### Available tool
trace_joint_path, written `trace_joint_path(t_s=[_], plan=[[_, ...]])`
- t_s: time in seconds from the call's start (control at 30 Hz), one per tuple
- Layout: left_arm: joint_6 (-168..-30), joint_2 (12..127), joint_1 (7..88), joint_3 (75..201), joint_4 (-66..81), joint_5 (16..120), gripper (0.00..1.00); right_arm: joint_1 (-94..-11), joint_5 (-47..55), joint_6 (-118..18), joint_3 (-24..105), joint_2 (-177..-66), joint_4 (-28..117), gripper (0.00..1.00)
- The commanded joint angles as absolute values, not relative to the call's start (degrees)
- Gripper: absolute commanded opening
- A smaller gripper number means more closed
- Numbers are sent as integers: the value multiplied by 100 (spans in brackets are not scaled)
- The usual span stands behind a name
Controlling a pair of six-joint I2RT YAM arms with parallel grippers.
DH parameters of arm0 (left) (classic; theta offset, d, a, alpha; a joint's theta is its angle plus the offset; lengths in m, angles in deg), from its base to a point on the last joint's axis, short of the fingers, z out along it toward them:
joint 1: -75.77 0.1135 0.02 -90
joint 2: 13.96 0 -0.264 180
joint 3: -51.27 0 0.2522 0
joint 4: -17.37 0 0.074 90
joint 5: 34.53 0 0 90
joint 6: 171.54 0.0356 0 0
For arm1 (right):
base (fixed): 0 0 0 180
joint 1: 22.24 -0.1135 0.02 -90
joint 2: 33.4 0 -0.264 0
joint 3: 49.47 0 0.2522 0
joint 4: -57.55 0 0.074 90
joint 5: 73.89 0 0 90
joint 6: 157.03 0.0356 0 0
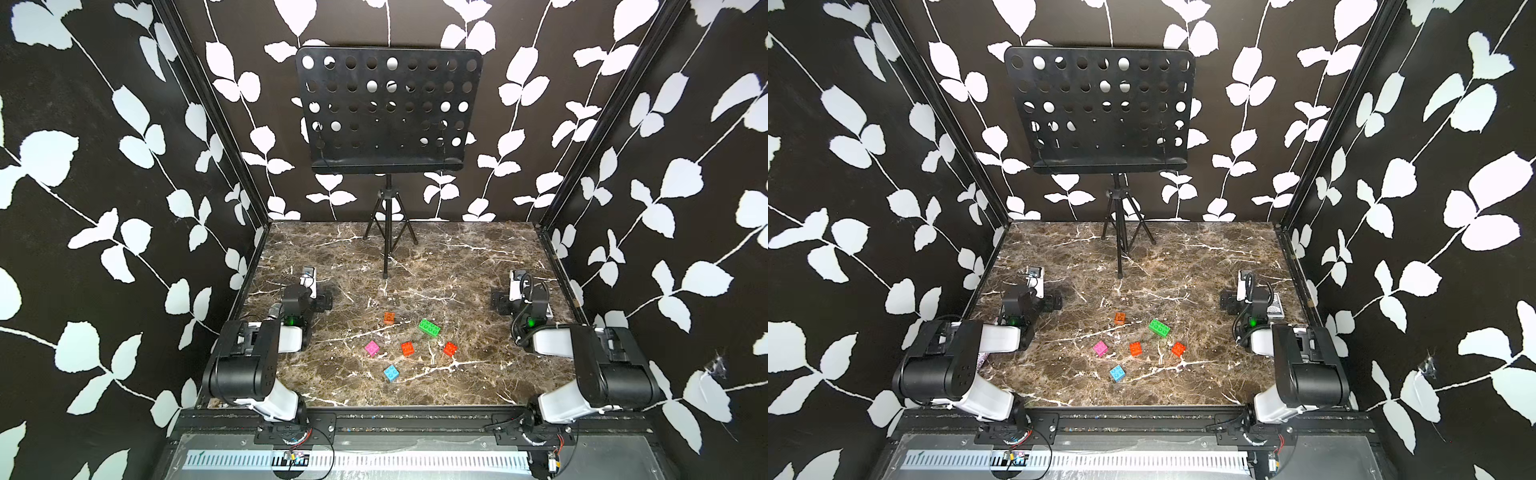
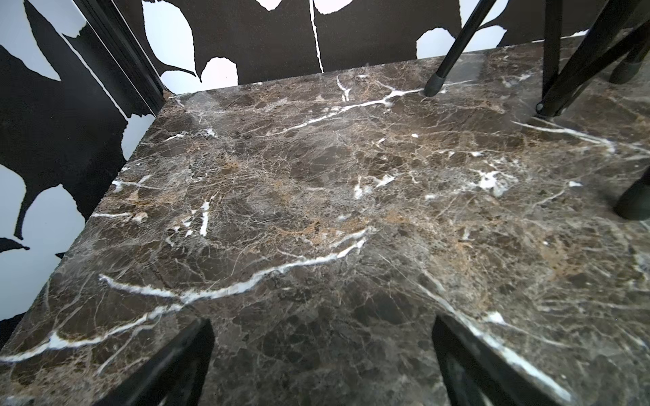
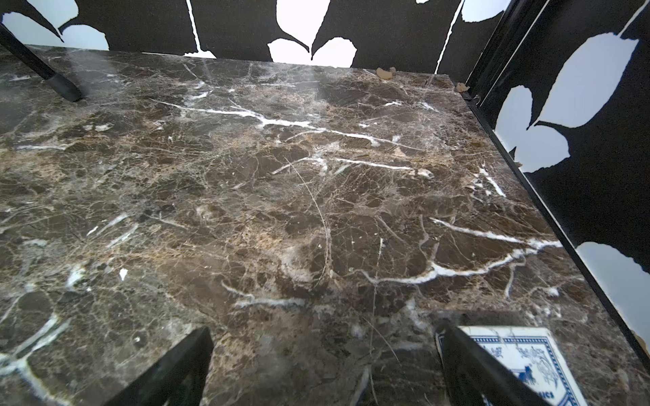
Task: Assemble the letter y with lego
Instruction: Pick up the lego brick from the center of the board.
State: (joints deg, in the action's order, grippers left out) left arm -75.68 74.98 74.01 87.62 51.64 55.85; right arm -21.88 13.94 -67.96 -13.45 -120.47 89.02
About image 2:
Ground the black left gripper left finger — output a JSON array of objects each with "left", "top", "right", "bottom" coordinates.
[{"left": 96, "top": 319, "right": 215, "bottom": 405}]

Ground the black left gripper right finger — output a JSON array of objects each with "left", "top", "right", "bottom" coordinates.
[{"left": 432, "top": 314, "right": 557, "bottom": 405}]

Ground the black music stand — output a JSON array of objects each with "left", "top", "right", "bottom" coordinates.
[{"left": 423, "top": 0, "right": 649, "bottom": 221}]

